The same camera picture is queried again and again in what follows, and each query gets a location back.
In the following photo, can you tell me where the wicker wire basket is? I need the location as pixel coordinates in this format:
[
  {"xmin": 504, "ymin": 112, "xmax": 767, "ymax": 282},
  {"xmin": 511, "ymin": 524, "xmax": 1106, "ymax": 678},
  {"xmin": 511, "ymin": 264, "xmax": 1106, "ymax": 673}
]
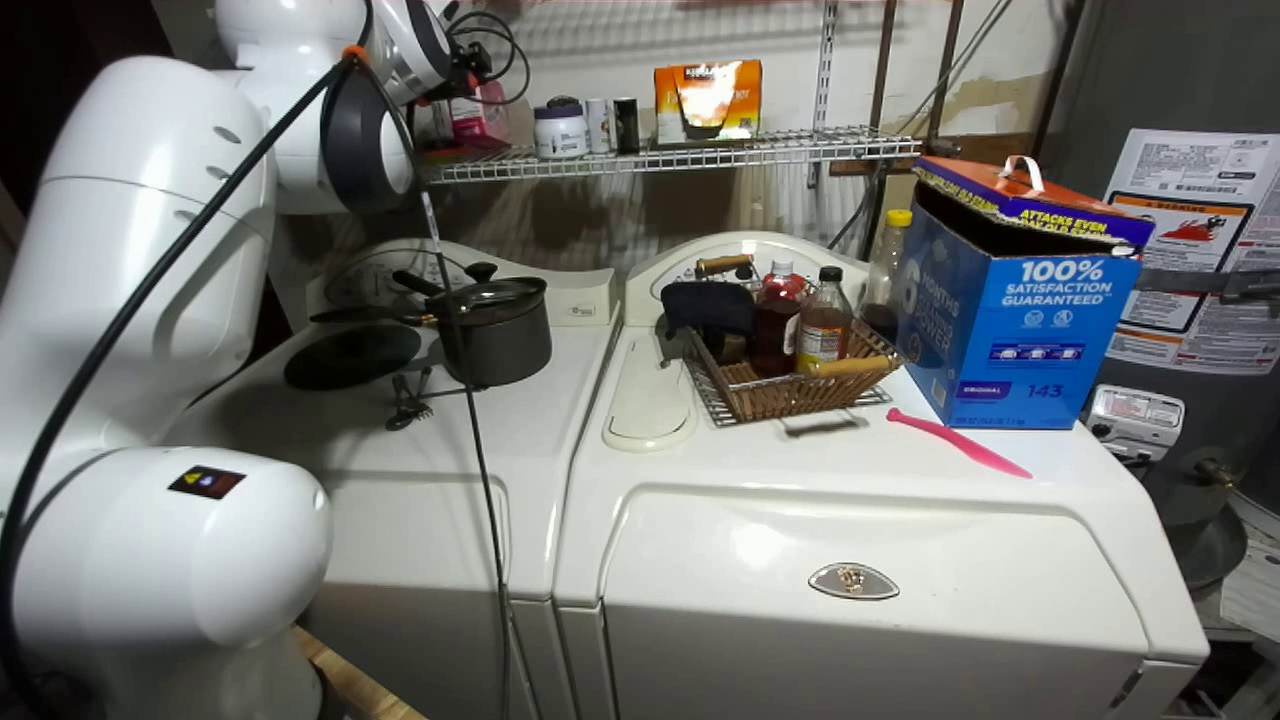
[{"xmin": 670, "ymin": 326, "xmax": 899, "ymax": 425}]

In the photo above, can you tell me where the dark grey pot holder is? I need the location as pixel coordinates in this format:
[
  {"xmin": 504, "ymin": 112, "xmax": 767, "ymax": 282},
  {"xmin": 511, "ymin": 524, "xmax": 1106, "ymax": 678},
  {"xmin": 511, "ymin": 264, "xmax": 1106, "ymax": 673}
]
[{"xmin": 658, "ymin": 281, "xmax": 751, "ymax": 365}]

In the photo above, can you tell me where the blue detergent box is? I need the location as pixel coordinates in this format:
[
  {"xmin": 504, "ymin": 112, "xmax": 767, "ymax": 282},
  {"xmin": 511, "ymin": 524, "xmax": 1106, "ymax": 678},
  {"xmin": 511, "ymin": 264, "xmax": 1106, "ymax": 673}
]
[{"xmin": 893, "ymin": 156, "xmax": 1153, "ymax": 428}]

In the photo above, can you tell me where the red cap bottle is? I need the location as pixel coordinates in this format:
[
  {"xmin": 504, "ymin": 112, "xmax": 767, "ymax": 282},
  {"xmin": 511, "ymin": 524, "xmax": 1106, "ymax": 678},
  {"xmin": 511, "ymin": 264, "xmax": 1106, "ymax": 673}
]
[{"xmin": 746, "ymin": 270, "xmax": 803, "ymax": 377}]

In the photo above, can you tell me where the white jar blue lid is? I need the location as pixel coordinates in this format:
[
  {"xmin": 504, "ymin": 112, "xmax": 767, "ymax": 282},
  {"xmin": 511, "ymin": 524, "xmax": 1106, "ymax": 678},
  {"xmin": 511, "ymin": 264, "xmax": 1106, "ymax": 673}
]
[{"xmin": 532, "ymin": 97, "xmax": 588, "ymax": 156}]

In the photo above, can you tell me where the white dryer machine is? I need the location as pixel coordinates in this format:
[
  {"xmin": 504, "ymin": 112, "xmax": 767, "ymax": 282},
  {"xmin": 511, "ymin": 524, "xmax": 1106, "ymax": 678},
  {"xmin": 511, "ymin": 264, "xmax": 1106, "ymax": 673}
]
[{"xmin": 555, "ymin": 231, "xmax": 1206, "ymax": 720}]

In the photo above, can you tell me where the paper poster on wall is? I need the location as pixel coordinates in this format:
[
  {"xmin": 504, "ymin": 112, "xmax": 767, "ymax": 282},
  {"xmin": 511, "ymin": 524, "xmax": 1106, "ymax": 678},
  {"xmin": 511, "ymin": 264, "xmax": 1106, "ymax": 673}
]
[{"xmin": 1105, "ymin": 128, "xmax": 1280, "ymax": 377}]

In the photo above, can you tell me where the white washing machine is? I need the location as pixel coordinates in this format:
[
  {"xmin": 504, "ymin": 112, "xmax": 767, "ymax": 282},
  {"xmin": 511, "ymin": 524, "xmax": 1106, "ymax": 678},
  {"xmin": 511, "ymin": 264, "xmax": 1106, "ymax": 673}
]
[{"xmin": 182, "ymin": 238, "xmax": 617, "ymax": 720}]

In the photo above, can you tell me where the yellow label spice bottle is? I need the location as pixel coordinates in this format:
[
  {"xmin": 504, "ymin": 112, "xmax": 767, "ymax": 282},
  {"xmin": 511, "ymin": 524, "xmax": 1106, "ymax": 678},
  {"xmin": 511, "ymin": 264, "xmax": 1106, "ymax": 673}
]
[{"xmin": 797, "ymin": 264, "xmax": 852, "ymax": 372}]

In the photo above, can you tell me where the orange yellow box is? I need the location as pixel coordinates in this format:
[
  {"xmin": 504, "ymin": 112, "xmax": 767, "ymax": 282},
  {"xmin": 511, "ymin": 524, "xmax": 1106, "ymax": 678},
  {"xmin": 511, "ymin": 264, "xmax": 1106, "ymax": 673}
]
[{"xmin": 651, "ymin": 58, "xmax": 765, "ymax": 142}]

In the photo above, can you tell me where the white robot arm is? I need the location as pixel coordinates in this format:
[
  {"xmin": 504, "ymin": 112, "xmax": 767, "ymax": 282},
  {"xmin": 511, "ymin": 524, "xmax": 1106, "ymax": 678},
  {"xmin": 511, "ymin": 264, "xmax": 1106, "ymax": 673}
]
[{"xmin": 0, "ymin": 0, "xmax": 456, "ymax": 720}]

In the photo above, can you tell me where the black pot with lid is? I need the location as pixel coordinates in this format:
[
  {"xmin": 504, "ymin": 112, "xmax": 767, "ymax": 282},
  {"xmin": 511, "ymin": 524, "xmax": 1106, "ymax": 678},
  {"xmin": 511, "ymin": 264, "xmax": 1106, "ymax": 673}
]
[{"xmin": 391, "ymin": 269, "xmax": 552, "ymax": 386}]

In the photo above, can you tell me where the small black bottle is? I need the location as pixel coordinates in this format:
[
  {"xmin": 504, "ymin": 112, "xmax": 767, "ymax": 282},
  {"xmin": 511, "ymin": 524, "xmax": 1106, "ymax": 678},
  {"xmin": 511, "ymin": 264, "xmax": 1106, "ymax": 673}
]
[{"xmin": 612, "ymin": 97, "xmax": 640, "ymax": 156}]

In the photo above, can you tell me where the white wire rack shelf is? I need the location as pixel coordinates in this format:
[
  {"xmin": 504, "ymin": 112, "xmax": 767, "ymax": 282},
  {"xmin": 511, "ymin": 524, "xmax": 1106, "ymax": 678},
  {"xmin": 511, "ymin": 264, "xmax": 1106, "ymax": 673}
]
[{"xmin": 421, "ymin": 122, "xmax": 919, "ymax": 185}]

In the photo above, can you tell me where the pink plastic stick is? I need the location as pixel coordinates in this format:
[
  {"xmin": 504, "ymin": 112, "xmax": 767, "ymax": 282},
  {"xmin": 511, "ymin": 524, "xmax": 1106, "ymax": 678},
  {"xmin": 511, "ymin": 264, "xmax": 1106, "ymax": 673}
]
[{"xmin": 885, "ymin": 406, "xmax": 1032, "ymax": 480}]

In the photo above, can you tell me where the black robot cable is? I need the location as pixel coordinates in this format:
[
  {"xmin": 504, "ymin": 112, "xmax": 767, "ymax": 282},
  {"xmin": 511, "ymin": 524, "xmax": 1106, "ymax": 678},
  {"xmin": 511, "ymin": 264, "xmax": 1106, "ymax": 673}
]
[{"xmin": 0, "ymin": 0, "xmax": 534, "ymax": 720}]

